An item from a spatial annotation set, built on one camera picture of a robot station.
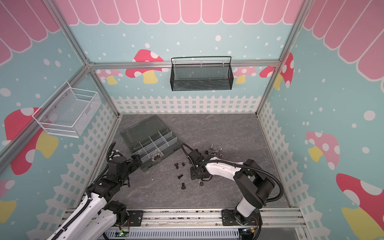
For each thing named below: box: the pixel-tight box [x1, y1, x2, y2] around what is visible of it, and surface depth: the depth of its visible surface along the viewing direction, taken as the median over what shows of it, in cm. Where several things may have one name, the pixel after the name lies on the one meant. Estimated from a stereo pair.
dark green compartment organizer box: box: [120, 115, 182, 172], surface depth 102 cm
